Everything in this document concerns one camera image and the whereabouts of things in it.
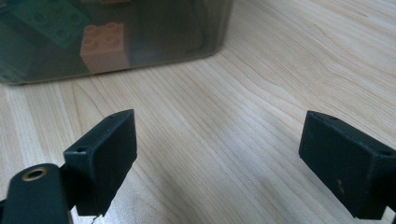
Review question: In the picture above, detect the pink toy block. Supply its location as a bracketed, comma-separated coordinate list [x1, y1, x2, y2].
[78, 21, 131, 75]

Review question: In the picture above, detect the green toy block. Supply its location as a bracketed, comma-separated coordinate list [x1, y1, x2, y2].
[12, 0, 92, 50]

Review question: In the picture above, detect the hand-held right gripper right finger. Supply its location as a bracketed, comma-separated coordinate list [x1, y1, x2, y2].
[298, 110, 396, 220]

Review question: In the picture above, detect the transparent grey storage box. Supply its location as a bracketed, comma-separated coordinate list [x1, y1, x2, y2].
[0, 0, 235, 86]

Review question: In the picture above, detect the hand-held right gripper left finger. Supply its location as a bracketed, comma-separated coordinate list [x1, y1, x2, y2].
[63, 108, 138, 217]

